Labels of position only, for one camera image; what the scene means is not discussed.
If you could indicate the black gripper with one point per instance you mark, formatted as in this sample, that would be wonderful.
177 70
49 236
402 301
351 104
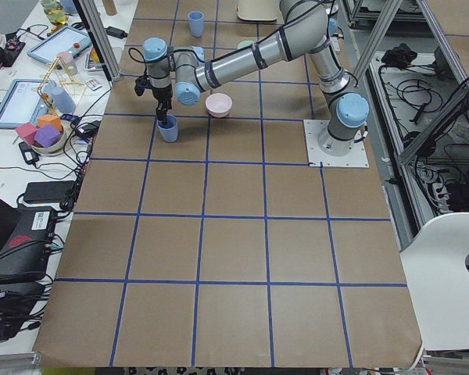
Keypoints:
162 94

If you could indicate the blue cup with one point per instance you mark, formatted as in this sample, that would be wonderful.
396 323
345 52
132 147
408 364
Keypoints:
196 23
168 129

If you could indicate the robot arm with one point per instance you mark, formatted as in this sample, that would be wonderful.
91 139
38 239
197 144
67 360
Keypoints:
178 72

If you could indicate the pink bowl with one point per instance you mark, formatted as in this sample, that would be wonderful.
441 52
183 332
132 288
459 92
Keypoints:
218 105

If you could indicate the pink cup on desk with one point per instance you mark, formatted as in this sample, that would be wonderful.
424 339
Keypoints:
66 61

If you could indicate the mint green bowl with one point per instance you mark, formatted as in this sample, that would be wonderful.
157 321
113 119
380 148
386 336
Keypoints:
244 44

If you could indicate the light blue bottle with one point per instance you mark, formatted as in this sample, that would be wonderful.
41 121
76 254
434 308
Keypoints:
61 99

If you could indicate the far teach pendant tablet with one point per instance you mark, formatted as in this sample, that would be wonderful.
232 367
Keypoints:
66 39

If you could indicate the teach pendant tablet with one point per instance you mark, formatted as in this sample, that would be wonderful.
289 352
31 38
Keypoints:
21 104
66 39

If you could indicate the bowl of foam blocks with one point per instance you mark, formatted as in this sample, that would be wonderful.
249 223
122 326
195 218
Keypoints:
47 137

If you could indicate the near teach pendant tablet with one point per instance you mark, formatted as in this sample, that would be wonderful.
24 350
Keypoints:
21 104

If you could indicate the black power adapter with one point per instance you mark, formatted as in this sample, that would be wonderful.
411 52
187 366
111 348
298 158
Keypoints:
29 155

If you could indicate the black laptop computer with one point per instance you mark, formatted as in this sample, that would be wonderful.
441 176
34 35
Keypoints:
26 234

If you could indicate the white chair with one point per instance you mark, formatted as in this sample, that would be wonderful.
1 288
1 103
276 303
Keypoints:
438 281

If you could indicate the gold wire rack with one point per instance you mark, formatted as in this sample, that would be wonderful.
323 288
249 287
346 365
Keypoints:
56 76

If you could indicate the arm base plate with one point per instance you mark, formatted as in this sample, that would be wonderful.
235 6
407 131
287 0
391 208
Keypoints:
325 151

